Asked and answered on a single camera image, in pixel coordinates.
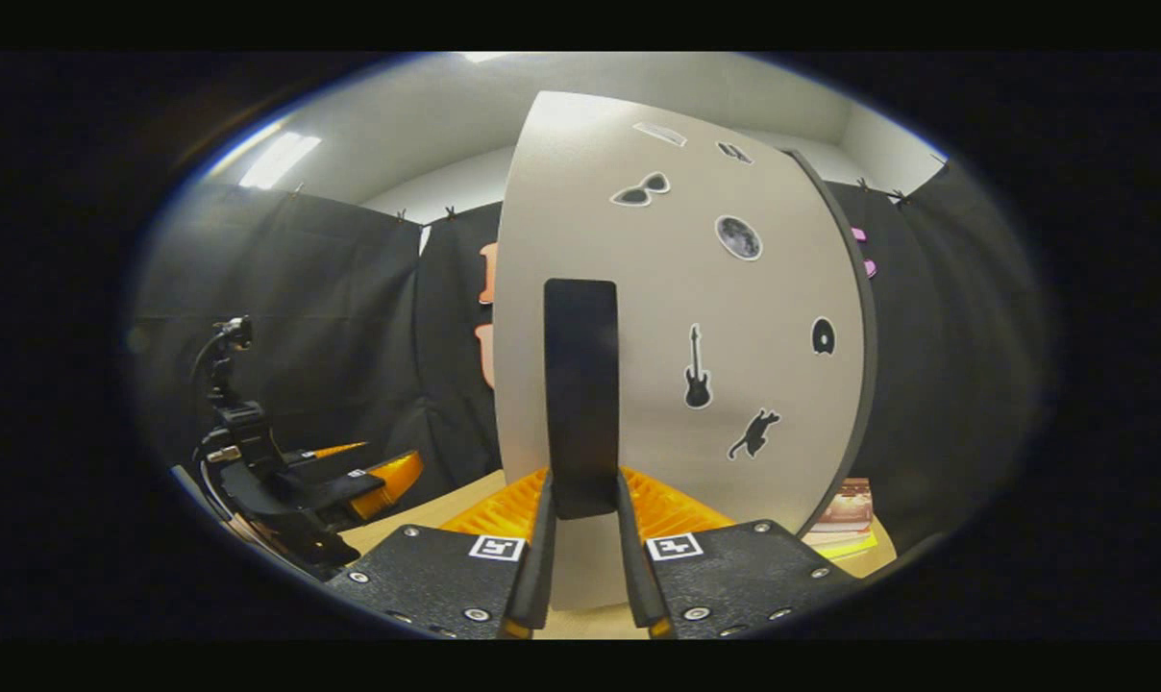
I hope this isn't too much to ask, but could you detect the brown cover book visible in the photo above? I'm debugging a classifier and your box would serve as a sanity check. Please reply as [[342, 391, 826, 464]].
[[811, 478, 873, 534]]

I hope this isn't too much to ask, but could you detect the black backdrop cloth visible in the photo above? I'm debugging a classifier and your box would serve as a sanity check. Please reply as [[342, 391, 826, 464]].
[[124, 159, 1057, 578]]

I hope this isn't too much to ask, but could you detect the beige cabinet door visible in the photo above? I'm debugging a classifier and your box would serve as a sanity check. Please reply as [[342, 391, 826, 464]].
[[492, 91, 865, 613]]

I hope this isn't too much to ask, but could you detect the dark grey cabinet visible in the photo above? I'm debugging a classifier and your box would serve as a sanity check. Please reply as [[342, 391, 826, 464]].
[[782, 149, 877, 539]]

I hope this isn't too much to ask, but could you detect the yellow book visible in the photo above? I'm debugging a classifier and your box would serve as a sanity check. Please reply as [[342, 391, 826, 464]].
[[802, 531, 879, 561]]

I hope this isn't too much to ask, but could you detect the black cabinet door handle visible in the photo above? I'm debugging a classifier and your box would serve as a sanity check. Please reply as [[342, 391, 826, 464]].
[[543, 279, 622, 521]]

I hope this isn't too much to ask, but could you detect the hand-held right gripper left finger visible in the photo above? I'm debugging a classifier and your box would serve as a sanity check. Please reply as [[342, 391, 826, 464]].
[[323, 468, 557, 640]]

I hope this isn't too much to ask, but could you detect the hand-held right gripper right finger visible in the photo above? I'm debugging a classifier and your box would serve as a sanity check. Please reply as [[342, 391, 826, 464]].
[[617, 466, 865, 640]]

